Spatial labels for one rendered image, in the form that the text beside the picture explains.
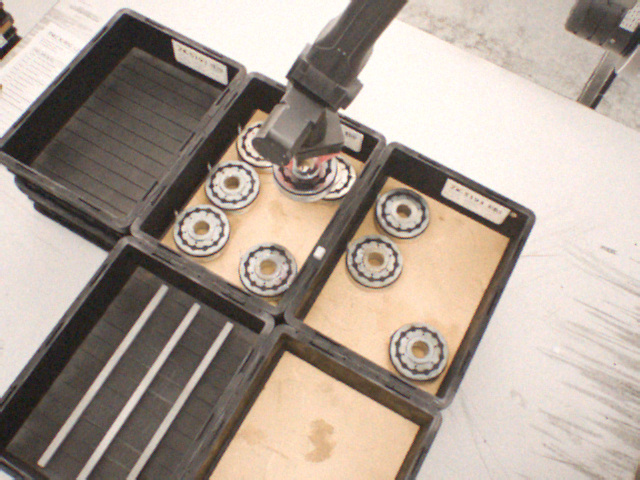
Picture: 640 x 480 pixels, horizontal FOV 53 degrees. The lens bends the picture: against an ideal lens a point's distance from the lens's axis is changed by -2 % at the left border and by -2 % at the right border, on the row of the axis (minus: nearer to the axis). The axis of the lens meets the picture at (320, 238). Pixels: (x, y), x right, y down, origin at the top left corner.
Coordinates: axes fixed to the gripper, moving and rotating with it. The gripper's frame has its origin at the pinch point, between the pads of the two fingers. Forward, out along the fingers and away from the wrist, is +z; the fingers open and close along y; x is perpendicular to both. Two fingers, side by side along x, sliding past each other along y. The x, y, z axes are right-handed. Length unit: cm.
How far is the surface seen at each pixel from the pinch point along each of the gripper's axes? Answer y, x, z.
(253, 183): -7.5, 7.8, 19.1
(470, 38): 92, 97, 109
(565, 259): 54, -16, 36
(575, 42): 134, 87, 110
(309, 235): 0.5, -3.7, 22.0
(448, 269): 23.9, -16.1, 22.4
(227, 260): -15.3, -5.1, 21.6
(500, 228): 35.9, -11.0, 21.2
